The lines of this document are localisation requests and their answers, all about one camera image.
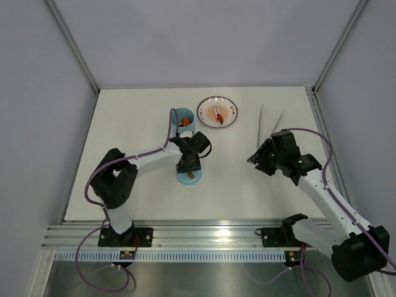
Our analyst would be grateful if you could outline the metal tongs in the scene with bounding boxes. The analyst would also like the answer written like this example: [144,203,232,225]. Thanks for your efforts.
[256,104,283,149]

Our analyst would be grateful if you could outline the blue round lid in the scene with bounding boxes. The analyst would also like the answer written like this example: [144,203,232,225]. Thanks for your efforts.
[176,170,202,186]

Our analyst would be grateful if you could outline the blue cylindrical lunch container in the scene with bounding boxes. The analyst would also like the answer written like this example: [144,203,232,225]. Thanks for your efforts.
[171,108,196,137]

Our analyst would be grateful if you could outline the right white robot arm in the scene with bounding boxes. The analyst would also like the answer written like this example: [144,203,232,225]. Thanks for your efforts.
[247,131,390,282]

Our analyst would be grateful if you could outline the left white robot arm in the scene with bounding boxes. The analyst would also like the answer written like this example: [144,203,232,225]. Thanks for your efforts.
[84,137,209,246]

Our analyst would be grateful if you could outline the patterned round plate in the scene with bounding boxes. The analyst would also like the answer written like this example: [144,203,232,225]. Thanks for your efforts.
[197,96,238,129]

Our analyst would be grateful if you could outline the small red toy shrimp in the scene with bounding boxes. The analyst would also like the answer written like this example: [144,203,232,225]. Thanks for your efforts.
[217,114,223,124]

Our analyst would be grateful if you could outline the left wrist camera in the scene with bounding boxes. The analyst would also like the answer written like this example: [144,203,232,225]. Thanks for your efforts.
[190,131,212,158]

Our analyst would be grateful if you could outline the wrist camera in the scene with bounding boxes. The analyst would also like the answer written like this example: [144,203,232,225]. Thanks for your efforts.
[271,129,297,152]
[190,131,212,158]

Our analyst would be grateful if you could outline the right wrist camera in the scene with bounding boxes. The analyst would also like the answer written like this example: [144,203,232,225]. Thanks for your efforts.
[271,129,297,152]

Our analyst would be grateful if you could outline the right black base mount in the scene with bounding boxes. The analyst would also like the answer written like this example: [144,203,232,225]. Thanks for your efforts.
[255,227,303,248]

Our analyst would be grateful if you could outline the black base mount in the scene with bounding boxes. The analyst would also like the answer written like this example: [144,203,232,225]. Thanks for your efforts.
[98,227,154,248]
[255,227,303,248]

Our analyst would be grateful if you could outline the aluminium front rail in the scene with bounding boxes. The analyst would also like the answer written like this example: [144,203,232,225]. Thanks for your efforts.
[41,219,282,251]

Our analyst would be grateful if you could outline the white slotted cable duct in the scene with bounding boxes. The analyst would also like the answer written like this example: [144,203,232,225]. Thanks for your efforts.
[54,250,286,263]

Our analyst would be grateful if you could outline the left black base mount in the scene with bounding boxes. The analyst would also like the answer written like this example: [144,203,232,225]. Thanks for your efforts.
[98,227,154,248]

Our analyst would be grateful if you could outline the right aluminium frame post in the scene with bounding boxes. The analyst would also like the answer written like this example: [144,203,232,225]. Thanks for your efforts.
[311,0,371,95]

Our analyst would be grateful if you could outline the aluminium frame post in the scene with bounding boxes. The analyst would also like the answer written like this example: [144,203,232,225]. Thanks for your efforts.
[311,0,371,95]
[43,0,100,97]

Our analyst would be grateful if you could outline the left aluminium frame post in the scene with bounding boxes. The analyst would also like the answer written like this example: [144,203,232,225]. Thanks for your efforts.
[43,0,100,97]

